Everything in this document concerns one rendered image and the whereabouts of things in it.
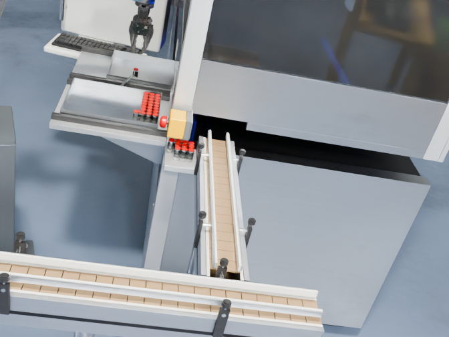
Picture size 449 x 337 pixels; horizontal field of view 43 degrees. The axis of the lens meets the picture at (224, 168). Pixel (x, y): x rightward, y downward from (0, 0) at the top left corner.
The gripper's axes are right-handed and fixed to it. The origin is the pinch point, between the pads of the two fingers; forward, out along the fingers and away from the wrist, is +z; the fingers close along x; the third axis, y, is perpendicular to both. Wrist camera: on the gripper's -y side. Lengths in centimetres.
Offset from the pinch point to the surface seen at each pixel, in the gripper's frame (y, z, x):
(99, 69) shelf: -2.8, 13.2, -15.0
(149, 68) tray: -12.5, 13.0, 5.2
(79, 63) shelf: -5.3, 13.2, -23.4
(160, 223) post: 48, 48, 18
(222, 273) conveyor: 118, 5, 31
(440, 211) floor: -69, 102, 203
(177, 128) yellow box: 57, 1, 18
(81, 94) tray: 22.2, 12.9, -18.0
